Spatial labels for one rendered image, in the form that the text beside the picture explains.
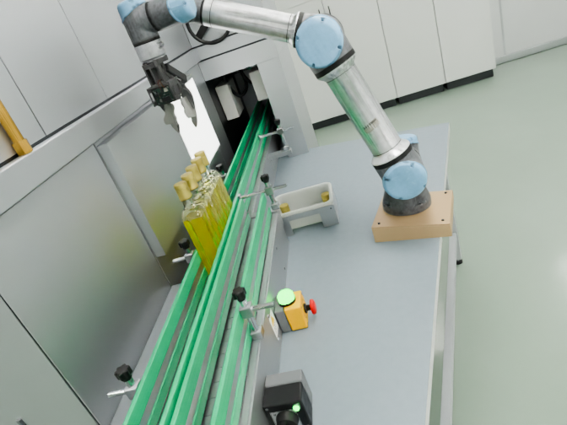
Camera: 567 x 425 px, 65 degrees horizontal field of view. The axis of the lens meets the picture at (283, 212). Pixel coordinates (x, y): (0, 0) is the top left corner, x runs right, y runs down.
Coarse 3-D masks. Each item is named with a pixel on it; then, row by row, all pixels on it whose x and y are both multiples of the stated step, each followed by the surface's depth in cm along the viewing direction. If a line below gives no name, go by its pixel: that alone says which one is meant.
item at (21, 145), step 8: (0, 104) 79; (0, 112) 80; (0, 120) 80; (8, 120) 81; (8, 128) 81; (16, 128) 82; (8, 136) 82; (16, 136) 82; (16, 144) 82; (24, 144) 83; (16, 152) 83; (24, 152) 83
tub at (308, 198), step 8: (320, 184) 166; (328, 184) 164; (288, 192) 169; (296, 192) 168; (304, 192) 168; (312, 192) 167; (320, 192) 167; (280, 200) 169; (288, 200) 169; (296, 200) 169; (304, 200) 169; (312, 200) 169; (320, 200) 168; (328, 200) 153; (296, 208) 170; (304, 208) 153; (312, 208) 152
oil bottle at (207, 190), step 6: (204, 186) 128; (210, 186) 130; (204, 192) 127; (210, 192) 128; (216, 198) 131; (216, 204) 130; (216, 210) 129; (222, 210) 134; (222, 216) 132; (222, 222) 131
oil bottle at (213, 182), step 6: (204, 180) 132; (210, 180) 132; (216, 180) 135; (216, 186) 133; (216, 192) 133; (222, 192) 137; (222, 198) 136; (222, 204) 135; (228, 210) 138; (228, 216) 137
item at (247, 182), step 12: (264, 120) 233; (264, 132) 225; (264, 144) 216; (252, 156) 185; (252, 168) 181; (240, 180) 160; (252, 180) 174; (240, 192) 153; (228, 228) 130; (216, 264) 114; (204, 288) 105; (204, 300) 101; (204, 312) 99; (192, 324) 94; (192, 336) 91; (192, 348) 89; (180, 372) 82; (180, 384) 81; (168, 396) 78; (168, 408) 75; (168, 420) 74
